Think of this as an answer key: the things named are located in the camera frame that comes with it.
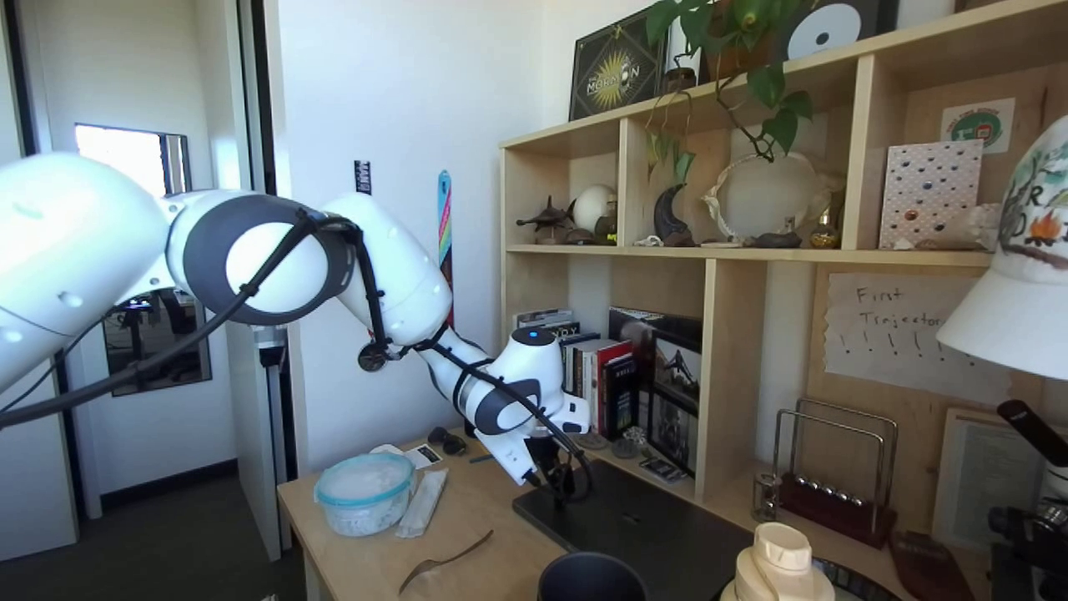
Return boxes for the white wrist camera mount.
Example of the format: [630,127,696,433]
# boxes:
[484,427,540,487]

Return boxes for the small glass jar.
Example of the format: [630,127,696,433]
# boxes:
[747,465,785,523]

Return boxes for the black framed yellow artwork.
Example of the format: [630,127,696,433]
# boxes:
[567,10,670,125]

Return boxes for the black framed photo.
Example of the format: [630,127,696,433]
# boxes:
[643,318,709,481]

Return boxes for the light wooden picture frame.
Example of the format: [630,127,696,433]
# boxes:
[932,405,1045,561]

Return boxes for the red book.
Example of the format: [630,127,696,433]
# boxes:
[597,339,641,441]

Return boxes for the lidded plastic food container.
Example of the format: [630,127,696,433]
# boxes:
[312,448,421,542]

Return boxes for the small black desk item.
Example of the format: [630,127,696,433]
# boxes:
[428,423,473,460]

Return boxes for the green trailing plant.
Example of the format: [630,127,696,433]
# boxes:
[641,0,819,168]

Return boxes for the white printed cap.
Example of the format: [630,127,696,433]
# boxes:
[934,111,1068,386]

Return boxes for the small colourful drawing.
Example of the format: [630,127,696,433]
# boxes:
[937,92,1019,158]

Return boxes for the white book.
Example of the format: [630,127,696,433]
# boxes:
[562,330,606,433]

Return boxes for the white ball ornament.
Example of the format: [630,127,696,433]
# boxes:
[570,182,622,240]

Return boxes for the white dotted card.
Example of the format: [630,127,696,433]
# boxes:
[878,136,988,251]

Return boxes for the cream water bottle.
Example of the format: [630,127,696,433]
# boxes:
[719,516,838,601]

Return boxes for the black microscope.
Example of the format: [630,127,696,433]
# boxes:
[985,398,1068,601]

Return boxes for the black mug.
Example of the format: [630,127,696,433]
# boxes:
[539,546,652,601]

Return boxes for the handwritten paper sheet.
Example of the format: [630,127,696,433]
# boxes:
[821,271,1014,408]

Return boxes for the white flat remote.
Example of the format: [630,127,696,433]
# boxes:
[394,465,453,542]

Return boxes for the framed white disc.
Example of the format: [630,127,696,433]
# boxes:
[778,0,902,66]

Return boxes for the rainbow striped board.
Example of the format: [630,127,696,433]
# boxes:
[430,168,458,300]

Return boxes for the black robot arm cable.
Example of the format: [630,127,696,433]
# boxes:
[0,209,594,512]

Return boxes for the door window pane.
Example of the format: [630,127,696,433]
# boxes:
[69,125,214,399]

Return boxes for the wooden shelf unit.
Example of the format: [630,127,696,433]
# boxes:
[498,0,1068,601]

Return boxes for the dark animal figurine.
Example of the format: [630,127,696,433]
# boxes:
[514,192,582,248]

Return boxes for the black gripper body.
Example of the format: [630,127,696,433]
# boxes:
[521,432,578,484]

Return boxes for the golden glass jar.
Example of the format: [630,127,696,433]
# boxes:
[806,188,847,251]

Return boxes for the black crescent ornament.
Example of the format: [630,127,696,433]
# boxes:
[652,180,700,251]

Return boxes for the Newton's cradle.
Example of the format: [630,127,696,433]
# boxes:
[771,398,902,552]

